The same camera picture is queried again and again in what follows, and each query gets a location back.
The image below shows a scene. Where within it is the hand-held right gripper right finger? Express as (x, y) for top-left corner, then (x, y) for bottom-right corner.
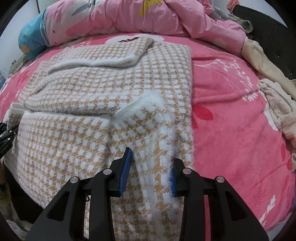
(171, 158), (270, 241)

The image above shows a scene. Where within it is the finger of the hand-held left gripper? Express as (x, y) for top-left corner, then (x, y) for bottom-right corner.
(0, 121), (19, 143)

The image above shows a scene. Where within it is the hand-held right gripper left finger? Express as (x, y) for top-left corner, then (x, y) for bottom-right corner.
(25, 147), (133, 241)

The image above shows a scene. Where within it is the beige white houndstooth coat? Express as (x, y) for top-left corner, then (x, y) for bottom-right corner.
(5, 37), (195, 241)

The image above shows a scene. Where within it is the green patterned cloth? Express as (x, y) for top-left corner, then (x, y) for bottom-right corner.
(8, 54), (26, 77)

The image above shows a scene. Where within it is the pink floral bed sheet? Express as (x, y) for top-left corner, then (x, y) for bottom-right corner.
(0, 32), (296, 232)

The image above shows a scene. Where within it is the blue and pink pillow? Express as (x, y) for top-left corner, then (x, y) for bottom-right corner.
(18, 0), (139, 61)

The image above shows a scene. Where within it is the cream fleece garment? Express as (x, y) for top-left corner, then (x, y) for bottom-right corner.
(257, 78), (296, 141)

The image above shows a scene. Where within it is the beige garment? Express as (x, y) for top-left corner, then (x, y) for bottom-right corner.
(241, 38), (296, 93)

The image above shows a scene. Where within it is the green checked cloth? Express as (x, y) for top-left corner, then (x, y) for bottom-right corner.
(228, 13), (254, 33)

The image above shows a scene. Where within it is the black headboard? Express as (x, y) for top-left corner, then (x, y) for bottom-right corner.
(233, 5), (296, 80)

